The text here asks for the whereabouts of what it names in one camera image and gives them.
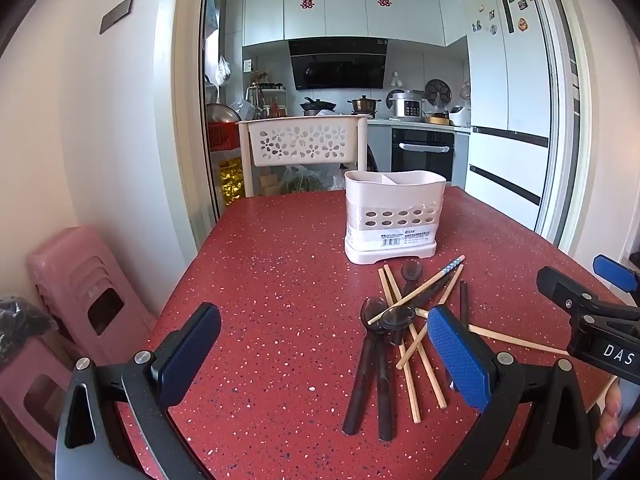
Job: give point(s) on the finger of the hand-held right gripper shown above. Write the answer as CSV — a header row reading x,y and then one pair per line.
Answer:
x,y
565,290
615,270

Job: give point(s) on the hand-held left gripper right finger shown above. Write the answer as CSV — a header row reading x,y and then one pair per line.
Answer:
x,y
457,360

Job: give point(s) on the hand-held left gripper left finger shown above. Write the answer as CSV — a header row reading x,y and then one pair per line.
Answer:
x,y
192,350

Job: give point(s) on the dark brown chopstick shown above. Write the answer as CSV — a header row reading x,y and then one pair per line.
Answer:
x,y
430,295
463,305

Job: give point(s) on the dark translucent spoon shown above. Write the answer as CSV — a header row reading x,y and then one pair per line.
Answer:
x,y
386,400
412,270

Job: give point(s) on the blue patterned chopstick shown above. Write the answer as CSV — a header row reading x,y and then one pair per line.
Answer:
x,y
452,263

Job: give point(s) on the metal spoons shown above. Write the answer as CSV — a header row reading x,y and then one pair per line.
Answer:
x,y
357,395

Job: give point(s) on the pale pink utensil holder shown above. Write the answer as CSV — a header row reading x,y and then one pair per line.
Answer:
x,y
390,200

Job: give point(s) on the person's right hand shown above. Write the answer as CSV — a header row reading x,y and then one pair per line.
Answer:
x,y
612,405

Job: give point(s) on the stack of pink plastic stools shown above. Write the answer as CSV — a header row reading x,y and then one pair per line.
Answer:
x,y
65,270

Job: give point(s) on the single pink plastic stool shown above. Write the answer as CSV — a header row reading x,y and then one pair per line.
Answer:
x,y
30,375

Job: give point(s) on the gold foil bag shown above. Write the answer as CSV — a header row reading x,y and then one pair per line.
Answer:
x,y
230,180

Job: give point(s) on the black plastic bag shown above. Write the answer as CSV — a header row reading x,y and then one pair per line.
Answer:
x,y
20,320
371,157

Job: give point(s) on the black built-in oven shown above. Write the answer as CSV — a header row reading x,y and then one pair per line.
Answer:
x,y
422,160

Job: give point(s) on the small white kitchen appliance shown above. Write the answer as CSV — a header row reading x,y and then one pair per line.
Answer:
x,y
460,116

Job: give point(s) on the bag of green vegetables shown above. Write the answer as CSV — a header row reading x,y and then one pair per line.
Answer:
x,y
305,180

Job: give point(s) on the round wooden container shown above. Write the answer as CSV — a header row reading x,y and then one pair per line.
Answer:
x,y
437,119

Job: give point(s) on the white refrigerator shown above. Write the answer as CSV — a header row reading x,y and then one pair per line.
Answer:
x,y
505,85

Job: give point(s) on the red plastic crate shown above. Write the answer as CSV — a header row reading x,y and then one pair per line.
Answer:
x,y
222,135

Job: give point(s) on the grey kitchen counter cabinets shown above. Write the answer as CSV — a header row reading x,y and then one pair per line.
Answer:
x,y
379,145

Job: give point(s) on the beige flower-cutout basket cart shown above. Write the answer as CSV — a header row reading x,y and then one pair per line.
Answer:
x,y
300,140

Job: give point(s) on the round black divided tray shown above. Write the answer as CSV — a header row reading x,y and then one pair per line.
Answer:
x,y
437,91

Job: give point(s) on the round metal bowl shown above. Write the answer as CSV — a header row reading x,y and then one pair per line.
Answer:
x,y
220,112

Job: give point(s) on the silver rice cooker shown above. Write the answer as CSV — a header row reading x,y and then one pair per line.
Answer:
x,y
407,107

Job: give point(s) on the spice rack with bottles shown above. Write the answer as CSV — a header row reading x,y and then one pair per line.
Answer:
x,y
270,102

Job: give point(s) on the bronze cooking pot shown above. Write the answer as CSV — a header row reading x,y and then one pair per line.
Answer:
x,y
364,105

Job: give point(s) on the black wok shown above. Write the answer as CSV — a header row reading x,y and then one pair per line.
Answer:
x,y
317,105

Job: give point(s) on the black bar fridge magnet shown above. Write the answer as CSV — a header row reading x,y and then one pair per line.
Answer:
x,y
508,12

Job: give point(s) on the hanging clear plastic bag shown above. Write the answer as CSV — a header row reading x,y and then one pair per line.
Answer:
x,y
222,71

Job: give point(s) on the black range hood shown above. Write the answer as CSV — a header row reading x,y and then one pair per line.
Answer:
x,y
340,65

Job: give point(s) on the blue printed bag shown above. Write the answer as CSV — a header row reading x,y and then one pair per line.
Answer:
x,y
213,12

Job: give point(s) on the white upper kitchen cabinets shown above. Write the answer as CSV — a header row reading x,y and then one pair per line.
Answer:
x,y
345,10

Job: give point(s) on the white sliding door frame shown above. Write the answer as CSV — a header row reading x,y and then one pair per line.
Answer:
x,y
187,110

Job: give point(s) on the white wall hanger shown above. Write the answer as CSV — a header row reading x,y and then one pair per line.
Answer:
x,y
396,80

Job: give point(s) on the dark grey wall panel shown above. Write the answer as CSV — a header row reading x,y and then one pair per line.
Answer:
x,y
117,14

